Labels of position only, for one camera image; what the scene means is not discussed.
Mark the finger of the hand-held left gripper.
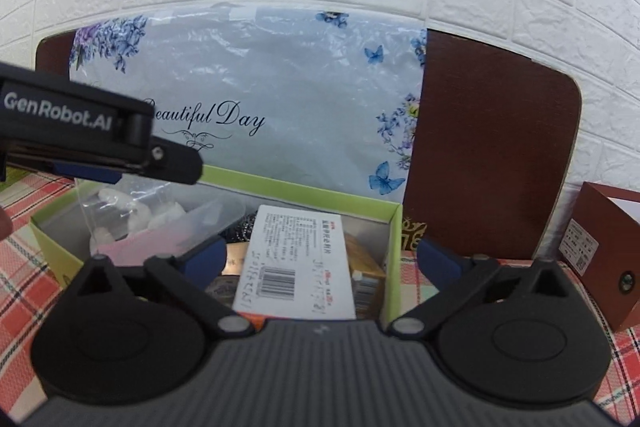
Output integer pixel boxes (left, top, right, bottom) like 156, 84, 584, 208
52, 162, 124, 184
149, 135, 204, 186

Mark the black mesh item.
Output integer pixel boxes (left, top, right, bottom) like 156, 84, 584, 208
219, 216, 259, 244

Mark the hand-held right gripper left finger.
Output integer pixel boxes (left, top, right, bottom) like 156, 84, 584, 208
65, 237, 256, 340

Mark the brown cardboard box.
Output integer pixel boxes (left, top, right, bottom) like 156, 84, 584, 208
557, 182, 640, 334

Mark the clear plastic bag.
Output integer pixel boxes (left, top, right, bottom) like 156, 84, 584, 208
75, 172, 247, 254

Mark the rose gold small box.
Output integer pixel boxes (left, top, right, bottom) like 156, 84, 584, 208
224, 242, 252, 279

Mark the brown gold box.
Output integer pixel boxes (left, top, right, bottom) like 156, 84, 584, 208
344, 233, 389, 319

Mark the light green cardboard box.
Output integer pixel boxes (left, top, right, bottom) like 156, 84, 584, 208
30, 164, 404, 329

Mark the floral plastic-wrapped package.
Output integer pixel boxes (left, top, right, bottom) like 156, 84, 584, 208
70, 4, 428, 208

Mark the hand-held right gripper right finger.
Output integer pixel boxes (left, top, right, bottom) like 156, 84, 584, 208
390, 237, 576, 340

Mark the translucent plastic case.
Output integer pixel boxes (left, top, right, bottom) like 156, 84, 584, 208
185, 198, 247, 239

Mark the plaid bedsheet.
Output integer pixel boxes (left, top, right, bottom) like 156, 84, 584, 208
0, 169, 640, 414

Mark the orange and white box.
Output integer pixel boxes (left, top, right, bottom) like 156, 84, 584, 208
231, 205, 357, 324

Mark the small grey cube box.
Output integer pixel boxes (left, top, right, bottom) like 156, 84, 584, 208
206, 276, 242, 309

